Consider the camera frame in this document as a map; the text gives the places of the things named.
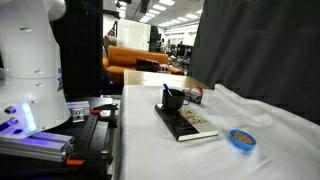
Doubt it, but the blue marker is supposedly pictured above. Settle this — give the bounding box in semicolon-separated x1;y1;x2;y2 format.
162;83;174;97

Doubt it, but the black mug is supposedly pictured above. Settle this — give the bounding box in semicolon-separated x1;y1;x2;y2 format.
161;88;191;111

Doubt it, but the brown wooden table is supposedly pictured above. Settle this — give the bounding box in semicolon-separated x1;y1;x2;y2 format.
123;69;211;90

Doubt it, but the dark brown sofa cushion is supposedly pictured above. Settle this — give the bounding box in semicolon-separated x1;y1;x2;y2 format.
134;57;160;72

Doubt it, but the red tape dispenser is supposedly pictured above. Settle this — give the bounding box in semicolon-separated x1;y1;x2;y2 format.
182;85;204;105

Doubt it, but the black hardcover book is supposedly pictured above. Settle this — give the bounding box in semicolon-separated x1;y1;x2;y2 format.
154;103;220;142

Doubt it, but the orange sofa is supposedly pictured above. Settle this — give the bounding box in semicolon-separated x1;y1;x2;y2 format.
102;45;185;85

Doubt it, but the black clamp with orange grip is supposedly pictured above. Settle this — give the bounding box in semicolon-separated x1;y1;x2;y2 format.
90;103;120;130
64;151;114;168

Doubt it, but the white tablecloth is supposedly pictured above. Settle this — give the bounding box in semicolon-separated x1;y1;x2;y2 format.
114;83;320;180

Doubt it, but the black perforated mounting board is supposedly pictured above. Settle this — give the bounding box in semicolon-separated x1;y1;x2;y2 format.
0;96;120;180

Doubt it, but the black pillar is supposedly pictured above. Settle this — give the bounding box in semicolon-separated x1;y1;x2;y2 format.
53;0;104;98

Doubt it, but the blue bowl with grains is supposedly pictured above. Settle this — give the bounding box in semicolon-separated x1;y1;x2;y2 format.
229;129;258;151

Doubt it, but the black curtain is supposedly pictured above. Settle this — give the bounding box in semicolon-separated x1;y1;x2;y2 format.
188;0;320;125

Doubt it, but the white wall panel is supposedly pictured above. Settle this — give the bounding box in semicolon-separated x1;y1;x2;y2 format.
118;18;152;52

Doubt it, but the small aluminium bracket block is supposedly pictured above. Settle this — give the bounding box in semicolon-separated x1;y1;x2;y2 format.
66;100;91;124

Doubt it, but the aluminium extrusion rail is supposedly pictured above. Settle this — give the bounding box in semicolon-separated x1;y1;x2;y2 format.
0;131;75;164

